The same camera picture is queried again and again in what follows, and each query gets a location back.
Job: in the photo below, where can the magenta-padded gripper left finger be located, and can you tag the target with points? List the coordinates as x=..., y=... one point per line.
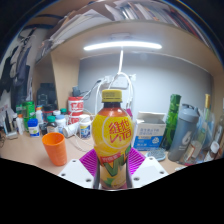
x=77, y=170

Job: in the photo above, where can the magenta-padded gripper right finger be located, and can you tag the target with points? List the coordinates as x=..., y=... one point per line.
x=146, y=170

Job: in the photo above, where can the yellow lemon tea bottle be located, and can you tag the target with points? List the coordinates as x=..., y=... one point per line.
x=112, y=136

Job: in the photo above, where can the pale blue hairbrush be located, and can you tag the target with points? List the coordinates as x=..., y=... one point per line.
x=155, y=154

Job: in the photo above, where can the orange plastic cup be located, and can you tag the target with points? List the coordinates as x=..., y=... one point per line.
x=55, y=148

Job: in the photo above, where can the blue and white tissue box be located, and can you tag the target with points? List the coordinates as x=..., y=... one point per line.
x=150, y=133

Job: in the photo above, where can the white blue-labelled pill bottle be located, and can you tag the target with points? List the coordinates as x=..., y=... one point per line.
x=85, y=129

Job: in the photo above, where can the grey shaker bottle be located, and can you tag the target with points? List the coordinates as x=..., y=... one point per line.
x=182, y=133

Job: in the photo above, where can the green glass bottle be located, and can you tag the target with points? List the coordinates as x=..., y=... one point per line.
x=170, y=120

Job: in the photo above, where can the white bottle with blue cap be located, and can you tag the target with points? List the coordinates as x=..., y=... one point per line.
x=33, y=128

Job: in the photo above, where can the red and white canister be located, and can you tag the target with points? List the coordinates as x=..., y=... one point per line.
x=75, y=106

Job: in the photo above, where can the green plastic container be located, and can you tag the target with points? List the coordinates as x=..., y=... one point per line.
x=29, y=113

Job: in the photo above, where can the black box device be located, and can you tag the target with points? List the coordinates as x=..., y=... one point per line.
x=46, y=95

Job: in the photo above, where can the hanging dark clothes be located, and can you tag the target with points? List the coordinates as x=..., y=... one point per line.
x=16, y=70

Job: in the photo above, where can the white under-shelf light bar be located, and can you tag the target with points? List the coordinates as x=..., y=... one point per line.
x=123, y=45

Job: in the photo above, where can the white wall power strip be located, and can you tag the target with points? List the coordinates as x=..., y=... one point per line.
x=124, y=82

